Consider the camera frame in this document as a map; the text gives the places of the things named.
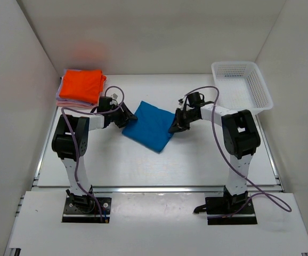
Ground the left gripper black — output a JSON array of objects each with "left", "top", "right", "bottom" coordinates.
[{"left": 109, "top": 102, "right": 137, "bottom": 130}]

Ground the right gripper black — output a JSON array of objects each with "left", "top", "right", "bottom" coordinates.
[{"left": 168, "top": 108, "right": 199, "bottom": 134}]

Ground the blue t shirt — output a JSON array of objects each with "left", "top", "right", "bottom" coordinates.
[{"left": 122, "top": 101, "right": 175, "bottom": 153}]

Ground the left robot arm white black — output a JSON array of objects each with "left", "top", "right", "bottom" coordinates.
[{"left": 52, "top": 96, "right": 137, "bottom": 215}]

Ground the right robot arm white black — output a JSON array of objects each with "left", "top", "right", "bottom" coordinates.
[{"left": 168, "top": 92, "right": 261, "bottom": 214}]

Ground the folded orange t shirt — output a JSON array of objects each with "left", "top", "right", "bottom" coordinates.
[{"left": 60, "top": 69, "right": 107, "bottom": 103}]

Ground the white plastic basket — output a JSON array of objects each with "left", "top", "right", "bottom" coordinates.
[{"left": 211, "top": 61, "right": 273, "bottom": 115}]

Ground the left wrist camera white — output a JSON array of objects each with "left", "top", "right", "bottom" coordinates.
[{"left": 111, "top": 93, "right": 118, "bottom": 106}]

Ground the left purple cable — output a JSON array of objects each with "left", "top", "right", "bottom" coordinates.
[{"left": 61, "top": 85, "right": 125, "bottom": 223}]

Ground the purple cable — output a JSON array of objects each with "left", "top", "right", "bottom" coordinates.
[
  {"left": 182, "top": 85, "right": 293, "bottom": 220},
  {"left": 61, "top": 85, "right": 125, "bottom": 223}
]

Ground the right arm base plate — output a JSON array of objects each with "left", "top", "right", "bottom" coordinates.
[{"left": 193, "top": 196, "right": 258, "bottom": 226}]

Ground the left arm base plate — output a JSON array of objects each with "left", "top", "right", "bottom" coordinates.
[{"left": 62, "top": 197, "right": 112, "bottom": 224}]

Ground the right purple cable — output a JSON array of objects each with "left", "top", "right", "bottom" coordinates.
[{"left": 182, "top": 85, "right": 293, "bottom": 220}]

